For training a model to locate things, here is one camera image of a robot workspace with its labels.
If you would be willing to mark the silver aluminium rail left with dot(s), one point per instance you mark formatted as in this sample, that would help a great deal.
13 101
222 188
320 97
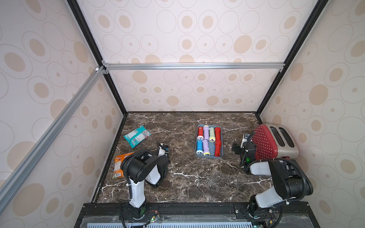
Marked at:
30 161

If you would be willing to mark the light green flashlight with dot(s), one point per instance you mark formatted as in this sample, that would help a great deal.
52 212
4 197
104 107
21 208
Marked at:
212 137

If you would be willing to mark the red polka dot toaster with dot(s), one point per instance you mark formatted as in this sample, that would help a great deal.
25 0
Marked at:
274 141

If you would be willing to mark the blue flashlight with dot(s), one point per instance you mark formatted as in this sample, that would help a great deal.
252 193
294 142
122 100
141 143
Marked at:
199 147

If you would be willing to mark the black frame post left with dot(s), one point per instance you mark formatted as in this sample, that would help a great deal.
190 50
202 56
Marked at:
82 23

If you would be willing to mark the silver aluminium rail back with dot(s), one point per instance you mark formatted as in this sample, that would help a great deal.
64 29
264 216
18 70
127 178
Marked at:
200 66

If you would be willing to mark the orange snack packet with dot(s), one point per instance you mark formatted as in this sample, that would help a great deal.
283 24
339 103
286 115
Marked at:
118 173

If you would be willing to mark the silver aluminium rail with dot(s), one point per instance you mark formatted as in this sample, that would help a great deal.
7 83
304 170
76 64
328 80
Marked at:
200 66
30 161

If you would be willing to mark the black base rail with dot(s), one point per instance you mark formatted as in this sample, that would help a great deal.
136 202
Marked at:
195 215

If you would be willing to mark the black frame post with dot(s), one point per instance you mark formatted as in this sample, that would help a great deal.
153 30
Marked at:
82 23
304 33

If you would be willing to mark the teal snack packet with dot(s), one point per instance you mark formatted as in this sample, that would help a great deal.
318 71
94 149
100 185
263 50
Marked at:
136 136

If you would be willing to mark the blue plastic storage box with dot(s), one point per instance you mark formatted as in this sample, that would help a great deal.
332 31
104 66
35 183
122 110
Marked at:
211 144

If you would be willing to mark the black frame post right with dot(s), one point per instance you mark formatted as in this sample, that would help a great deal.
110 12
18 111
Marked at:
304 33

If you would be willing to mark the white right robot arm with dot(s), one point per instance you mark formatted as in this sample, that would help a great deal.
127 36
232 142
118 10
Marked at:
290 183

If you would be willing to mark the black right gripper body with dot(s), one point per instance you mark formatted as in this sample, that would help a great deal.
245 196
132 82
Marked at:
238 148

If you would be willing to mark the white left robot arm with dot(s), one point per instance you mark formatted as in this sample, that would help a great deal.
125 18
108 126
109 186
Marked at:
144 167

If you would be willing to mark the red flashlight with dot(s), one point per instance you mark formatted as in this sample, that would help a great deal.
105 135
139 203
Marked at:
217 148
200 135
217 134

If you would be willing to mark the purple flashlight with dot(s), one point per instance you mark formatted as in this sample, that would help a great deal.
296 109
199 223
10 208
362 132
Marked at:
206 150
206 132

